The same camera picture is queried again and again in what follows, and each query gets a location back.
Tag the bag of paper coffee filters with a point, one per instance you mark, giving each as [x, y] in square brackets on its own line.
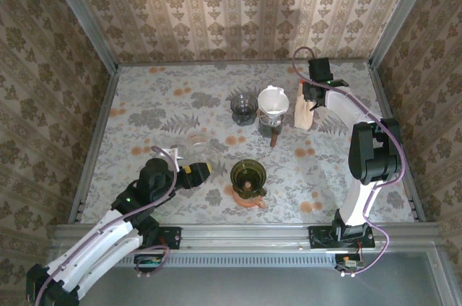
[303, 114]

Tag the clear glass carafe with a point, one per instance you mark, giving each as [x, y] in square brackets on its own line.
[270, 122]
[198, 147]

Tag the white paper coffee filter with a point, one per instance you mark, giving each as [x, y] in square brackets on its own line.
[272, 102]

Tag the green plastic coffee dripper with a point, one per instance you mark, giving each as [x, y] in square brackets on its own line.
[249, 176]

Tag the smoke grey coffee dripper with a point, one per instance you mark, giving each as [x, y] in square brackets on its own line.
[244, 104]

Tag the orange coffee server carafe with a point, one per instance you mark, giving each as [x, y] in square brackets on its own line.
[258, 203]

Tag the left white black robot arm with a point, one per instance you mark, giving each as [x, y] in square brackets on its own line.
[97, 237]

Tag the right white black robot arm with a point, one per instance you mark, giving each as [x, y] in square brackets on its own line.
[375, 161]

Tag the left small connector board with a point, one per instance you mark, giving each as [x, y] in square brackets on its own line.
[146, 261]

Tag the small connector board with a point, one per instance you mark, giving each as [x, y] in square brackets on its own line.
[348, 262]
[146, 261]

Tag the right small connector board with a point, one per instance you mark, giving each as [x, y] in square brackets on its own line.
[348, 262]

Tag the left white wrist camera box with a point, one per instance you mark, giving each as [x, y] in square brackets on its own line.
[172, 152]

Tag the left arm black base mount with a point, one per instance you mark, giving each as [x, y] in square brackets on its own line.
[173, 237]

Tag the aluminium table side rail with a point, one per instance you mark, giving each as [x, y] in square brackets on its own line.
[98, 129]
[382, 93]

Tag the aluminium front mounting rail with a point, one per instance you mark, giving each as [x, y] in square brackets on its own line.
[245, 237]

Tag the aluminium table back rail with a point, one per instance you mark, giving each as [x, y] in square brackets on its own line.
[234, 63]

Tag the aluminium frame post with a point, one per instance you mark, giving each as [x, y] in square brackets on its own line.
[397, 13]
[87, 17]

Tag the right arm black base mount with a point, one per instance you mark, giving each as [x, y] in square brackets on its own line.
[317, 238]

